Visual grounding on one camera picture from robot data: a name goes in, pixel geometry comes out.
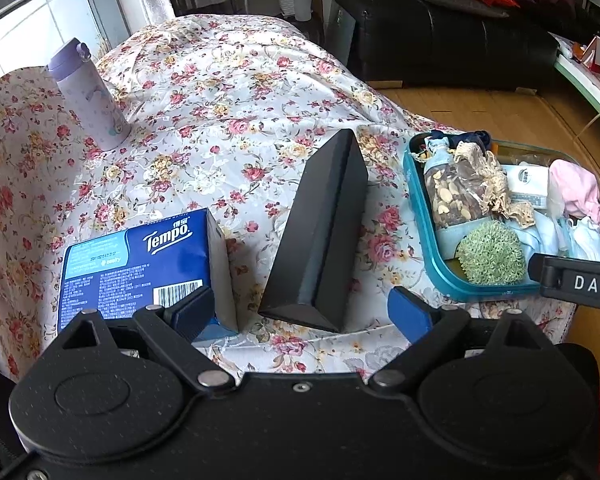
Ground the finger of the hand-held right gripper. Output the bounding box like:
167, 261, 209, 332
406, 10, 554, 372
527, 253, 600, 313

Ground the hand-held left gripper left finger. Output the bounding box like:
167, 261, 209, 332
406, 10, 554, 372
32, 287, 236, 395

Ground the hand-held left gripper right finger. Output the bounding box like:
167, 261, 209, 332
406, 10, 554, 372
367, 286, 558, 393

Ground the blue face mask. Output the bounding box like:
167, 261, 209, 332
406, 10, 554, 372
517, 209, 562, 257
555, 216, 600, 263

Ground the teal metal tin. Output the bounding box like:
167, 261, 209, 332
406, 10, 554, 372
402, 132, 600, 303

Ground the green fuzzy ball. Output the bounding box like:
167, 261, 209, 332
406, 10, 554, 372
455, 220, 527, 285

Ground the pink cloth pouch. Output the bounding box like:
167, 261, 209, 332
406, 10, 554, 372
547, 159, 600, 229

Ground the small white box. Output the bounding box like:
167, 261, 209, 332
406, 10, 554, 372
507, 162, 551, 209

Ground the beige lace cloth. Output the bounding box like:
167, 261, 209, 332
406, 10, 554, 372
452, 141, 538, 229

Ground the navy orange cloth pouch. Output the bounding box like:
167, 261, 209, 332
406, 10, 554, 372
419, 130, 493, 155

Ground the blue tissue pack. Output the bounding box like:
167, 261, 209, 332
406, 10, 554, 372
57, 207, 241, 350

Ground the black triangular box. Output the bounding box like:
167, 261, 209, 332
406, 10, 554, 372
257, 128, 370, 333

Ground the glass coffee table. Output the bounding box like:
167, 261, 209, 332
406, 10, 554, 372
554, 35, 600, 142

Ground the floral blanket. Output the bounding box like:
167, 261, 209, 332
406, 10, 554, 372
0, 12, 578, 386

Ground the purple thermos bottle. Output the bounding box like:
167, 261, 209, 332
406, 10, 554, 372
47, 37, 131, 151

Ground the black leather sofa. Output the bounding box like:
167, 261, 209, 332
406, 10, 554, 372
334, 0, 562, 92

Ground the grey leaning panel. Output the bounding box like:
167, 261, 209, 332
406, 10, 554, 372
324, 0, 357, 67

